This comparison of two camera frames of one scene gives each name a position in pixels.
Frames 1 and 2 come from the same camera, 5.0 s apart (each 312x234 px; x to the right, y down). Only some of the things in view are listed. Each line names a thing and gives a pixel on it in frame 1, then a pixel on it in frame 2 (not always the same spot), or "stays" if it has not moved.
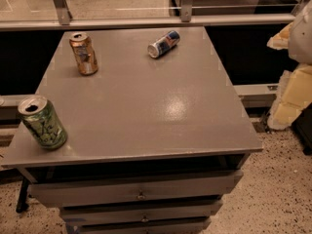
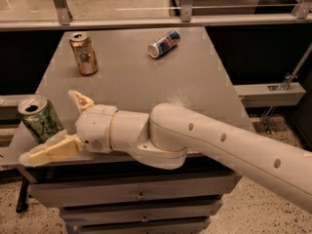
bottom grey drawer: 140,224 stays
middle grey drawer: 94,214 stays
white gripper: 302,36 → 95,128
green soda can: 43,120 stays
